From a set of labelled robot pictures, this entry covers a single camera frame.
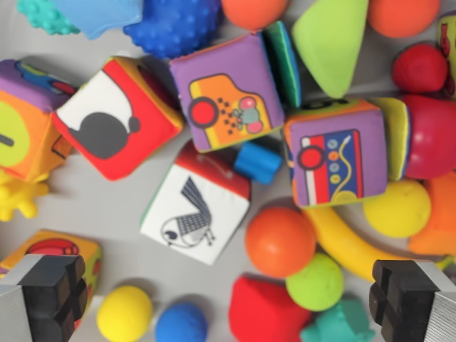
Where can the green soft cone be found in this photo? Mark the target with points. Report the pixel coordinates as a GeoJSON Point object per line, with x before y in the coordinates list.
{"type": "Point", "coordinates": [331, 46]}

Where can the yellow toy banana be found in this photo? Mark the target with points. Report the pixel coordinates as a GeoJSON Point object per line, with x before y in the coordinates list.
{"type": "Point", "coordinates": [342, 242]}

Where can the green smooth ball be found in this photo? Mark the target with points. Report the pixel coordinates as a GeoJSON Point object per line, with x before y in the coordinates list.
{"type": "Point", "coordinates": [315, 283]}

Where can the purple cube with mouse car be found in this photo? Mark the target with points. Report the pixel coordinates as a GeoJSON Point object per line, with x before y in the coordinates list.
{"type": "Point", "coordinates": [224, 92]}

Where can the dark blue bumpy ball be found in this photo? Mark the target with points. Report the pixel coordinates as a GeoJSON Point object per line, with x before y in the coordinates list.
{"type": "Point", "coordinates": [174, 25]}

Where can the white cube with bird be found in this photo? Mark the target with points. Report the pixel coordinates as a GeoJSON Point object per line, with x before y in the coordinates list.
{"type": "Point", "coordinates": [196, 213]}

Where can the blue smooth ball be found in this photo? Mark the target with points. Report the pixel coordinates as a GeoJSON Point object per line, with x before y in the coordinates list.
{"type": "Point", "coordinates": [181, 324]}

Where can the teal rubber toy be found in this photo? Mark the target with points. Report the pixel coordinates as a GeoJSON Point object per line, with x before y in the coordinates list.
{"type": "Point", "coordinates": [338, 324]}

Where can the red cube with panda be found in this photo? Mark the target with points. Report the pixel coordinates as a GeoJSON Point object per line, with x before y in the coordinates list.
{"type": "Point", "coordinates": [117, 117]}

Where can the teal bumpy rubber ball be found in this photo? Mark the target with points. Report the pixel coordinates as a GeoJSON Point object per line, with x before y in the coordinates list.
{"type": "Point", "coordinates": [44, 16]}

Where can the red soft wedge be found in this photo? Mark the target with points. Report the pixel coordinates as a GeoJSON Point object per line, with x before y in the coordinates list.
{"type": "Point", "coordinates": [263, 313]}

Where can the green and blue soft block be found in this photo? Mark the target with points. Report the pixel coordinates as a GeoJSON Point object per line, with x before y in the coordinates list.
{"type": "Point", "coordinates": [285, 60]}

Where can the yellow smooth ball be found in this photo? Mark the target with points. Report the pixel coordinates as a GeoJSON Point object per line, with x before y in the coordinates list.
{"type": "Point", "coordinates": [397, 208]}
{"type": "Point", "coordinates": [124, 315]}

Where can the purple cube with radio print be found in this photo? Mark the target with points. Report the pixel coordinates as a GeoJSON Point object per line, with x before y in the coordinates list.
{"type": "Point", "coordinates": [335, 153]}

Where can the orange cube with minus sign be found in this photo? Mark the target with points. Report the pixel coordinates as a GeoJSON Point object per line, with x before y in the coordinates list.
{"type": "Point", "coordinates": [21, 121]}

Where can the red cup toy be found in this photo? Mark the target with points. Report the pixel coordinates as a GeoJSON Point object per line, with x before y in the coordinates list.
{"type": "Point", "coordinates": [432, 139]}

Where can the orange soft shape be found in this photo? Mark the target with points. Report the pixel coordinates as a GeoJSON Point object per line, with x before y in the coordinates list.
{"type": "Point", "coordinates": [440, 221]}

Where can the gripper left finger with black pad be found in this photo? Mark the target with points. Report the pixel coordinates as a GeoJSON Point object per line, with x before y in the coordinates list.
{"type": "Point", "coordinates": [42, 303]}

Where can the red soft ball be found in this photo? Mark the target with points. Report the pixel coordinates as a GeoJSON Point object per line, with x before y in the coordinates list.
{"type": "Point", "coordinates": [419, 69]}

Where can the blue wooden block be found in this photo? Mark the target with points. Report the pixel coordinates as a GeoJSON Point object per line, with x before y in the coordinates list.
{"type": "Point", "coordinates": [258, 164]}

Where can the yellow-green fabric cube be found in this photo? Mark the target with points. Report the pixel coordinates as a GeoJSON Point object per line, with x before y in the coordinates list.
{"type": "Point", "coordinates": [448, 33]}

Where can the orange cube with beach ball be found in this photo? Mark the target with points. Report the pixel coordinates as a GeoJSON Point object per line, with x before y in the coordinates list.
{"type": "Point", "coordinates": [50, 244]}

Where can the orange smooth ball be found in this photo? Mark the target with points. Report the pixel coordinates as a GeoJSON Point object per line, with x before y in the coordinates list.
{"type": "Point", "coordinates": [279, 242]}
{"type": "Point", "coordinates": [253, 12]}
{"type": "Point", "coordinates": [402, 16]}

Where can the light blue soft shape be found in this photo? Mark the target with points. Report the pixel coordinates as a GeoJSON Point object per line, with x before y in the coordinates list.
{"type": "Point", "coordinates": [103, 16]}

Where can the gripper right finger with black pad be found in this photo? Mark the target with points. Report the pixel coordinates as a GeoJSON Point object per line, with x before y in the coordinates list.
{"type": "Point", "coordinates": [413, 303]}

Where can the yellow spiky rubber toy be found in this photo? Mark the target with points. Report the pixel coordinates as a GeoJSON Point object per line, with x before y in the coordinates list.
{"type": "Point", "coordinates": [18, 197]}

